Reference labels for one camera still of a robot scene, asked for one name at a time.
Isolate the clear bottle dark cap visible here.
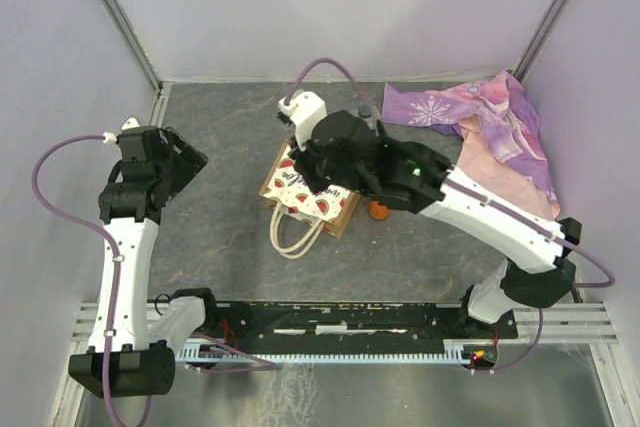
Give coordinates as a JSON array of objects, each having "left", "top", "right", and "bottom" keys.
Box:
[{"left": 356, "top": 106, "right": 378, "bottom": 136}]

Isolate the brown canvas tote bag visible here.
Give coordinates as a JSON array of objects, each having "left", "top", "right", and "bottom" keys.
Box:
[{"left": 259, "top": 141, "right": 360, "bottom": 260}]

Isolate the purple pink patterned cloth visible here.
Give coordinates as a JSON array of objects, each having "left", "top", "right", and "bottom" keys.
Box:
[{"left": 382, "top": 71, "right": 560, "bottom": 220}]

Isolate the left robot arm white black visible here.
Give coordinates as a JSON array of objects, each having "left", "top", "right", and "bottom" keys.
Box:
[{"left": 68, "top": 126, "right": 221, "bottom": 398}]

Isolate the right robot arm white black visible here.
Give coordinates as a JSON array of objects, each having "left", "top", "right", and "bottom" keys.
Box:
[{"left": 290, "top": 110, "right": 581, "bottom": 338}]

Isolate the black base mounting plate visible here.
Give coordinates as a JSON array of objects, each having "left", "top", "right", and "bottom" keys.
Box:
[{"left": 198, "top": 301, "right": 518, "bottom": 355}]

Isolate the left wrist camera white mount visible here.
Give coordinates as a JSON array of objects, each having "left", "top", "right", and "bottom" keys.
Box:
[{"left": 102, "top": 116, "right": 141, "bottom": 145}]

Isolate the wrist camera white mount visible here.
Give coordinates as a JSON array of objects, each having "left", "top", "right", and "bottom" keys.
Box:
[
  {"left": 102, "top": 116, "right": 141, "bottom": 145},
  {"left": 278, "top": 91, "right": 327, "bottom": 151}
]

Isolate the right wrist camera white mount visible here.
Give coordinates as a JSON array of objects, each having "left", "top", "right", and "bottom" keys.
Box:
[{"left": 278, "top": 91, "right": 327, "bottom": 151}]

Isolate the light blue slotted cable duct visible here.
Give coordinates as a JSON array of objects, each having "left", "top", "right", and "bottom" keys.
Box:
[{"left": 175, "top": 341, "right": 497, "bottom": 366}]

